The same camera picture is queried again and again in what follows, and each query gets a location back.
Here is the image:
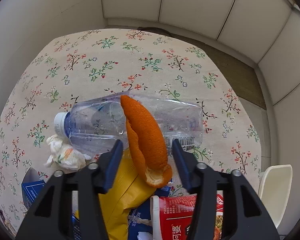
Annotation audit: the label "green floor mat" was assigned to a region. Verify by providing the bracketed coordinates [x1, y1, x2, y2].
[138, 27, 266, 109]

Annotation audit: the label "white kitchen cabinets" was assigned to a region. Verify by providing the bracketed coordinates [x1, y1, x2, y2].
[101, 0, 300, 231]

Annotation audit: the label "floral tissue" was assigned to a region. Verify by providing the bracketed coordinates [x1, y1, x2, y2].
[44, 134, 91, 171]

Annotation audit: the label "red instant noodle bowl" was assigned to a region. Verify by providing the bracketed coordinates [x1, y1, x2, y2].
[149, 193, 224, 240]

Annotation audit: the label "white plastic trash bin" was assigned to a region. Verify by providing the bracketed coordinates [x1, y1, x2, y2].
[258, 164, 293, 228]

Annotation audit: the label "dark blue medicine box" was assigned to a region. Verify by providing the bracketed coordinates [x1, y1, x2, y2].
[21, 168, 45, 210]

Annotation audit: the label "yellow snack wrapper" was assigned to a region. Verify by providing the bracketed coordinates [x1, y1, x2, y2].
[99, 149, 156, 239]

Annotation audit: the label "blue biscuit box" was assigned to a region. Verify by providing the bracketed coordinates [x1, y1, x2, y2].
[128, 184, 171, 239]

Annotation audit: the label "crushed clear plastic bottle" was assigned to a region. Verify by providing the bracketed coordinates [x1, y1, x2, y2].
[53, 91, 204, 156]

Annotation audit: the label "orange peel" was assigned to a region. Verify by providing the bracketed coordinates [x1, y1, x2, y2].
[120, 95, 173, 188]

